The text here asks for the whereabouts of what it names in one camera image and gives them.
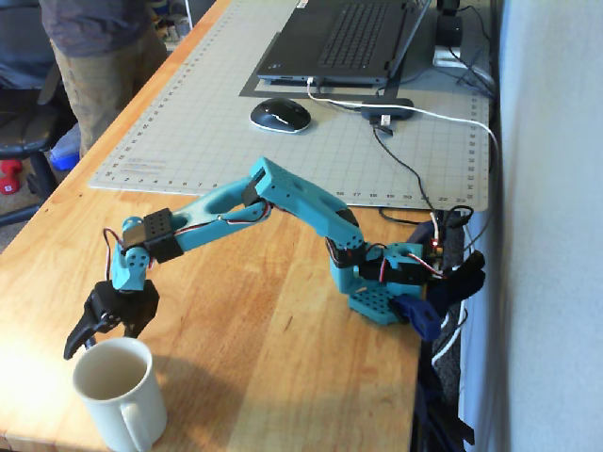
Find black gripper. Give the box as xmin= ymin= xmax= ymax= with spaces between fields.
xmin=64 ymin=281 xmax=161 ymax=362

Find white ceramic mug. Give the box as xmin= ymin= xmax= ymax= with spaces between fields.
xmin=72 ymin=336 xmax=169 ymax=452

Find red dumbbell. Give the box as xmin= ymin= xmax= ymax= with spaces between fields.
xmin=0 ymin=158 xmax=24 ymax=197

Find grey gridded cutting mat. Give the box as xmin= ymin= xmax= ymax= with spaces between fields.
xmin=89 ymin=0 xmax=491 ymax=213

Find black office chair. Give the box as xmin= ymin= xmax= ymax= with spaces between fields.
xmin=0 ymin=0 xmax=79 ymax=227

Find person in grey shirt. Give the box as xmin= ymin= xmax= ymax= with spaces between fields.
xmin=40 ymin=0 xmax=170 ymax=159

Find black computer mouse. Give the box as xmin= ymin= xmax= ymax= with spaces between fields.
xmin=249 ymin=97 xmax=313 ymax=135

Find white shelf with clutter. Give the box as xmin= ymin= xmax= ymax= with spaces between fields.
xmin=150 ymin=0 xmax=192 ymax=53

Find blue and black clamp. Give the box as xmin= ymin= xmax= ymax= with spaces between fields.
xmin=393 ymin=251 xmax=487 ymax=343

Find dark fabric bag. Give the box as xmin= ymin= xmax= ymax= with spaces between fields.
xmin=414 ymin=300 xmax=475 ymax=452

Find black usb hub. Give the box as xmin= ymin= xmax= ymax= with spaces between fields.
xmin=360 ymin=98 xmax=416 ymax=121

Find black laptop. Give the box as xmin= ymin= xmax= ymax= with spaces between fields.
xmin=256 ymin=0 xmax=432 ymax=89

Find thin black cable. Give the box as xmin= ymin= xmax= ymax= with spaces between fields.
xmin=371 ymin=122 xmax=475 ymax=233

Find white usb cable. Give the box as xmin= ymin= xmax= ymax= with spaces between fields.
xmin=306 ymin=77 xmax=501 ymax=366

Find black tangled cables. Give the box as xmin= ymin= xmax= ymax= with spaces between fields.
xmin=451 ymin=4 xmax=497 ymax=101

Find black camera stand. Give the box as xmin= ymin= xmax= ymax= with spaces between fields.
xmin=432 ymin=0 xmax=472 ymax=67

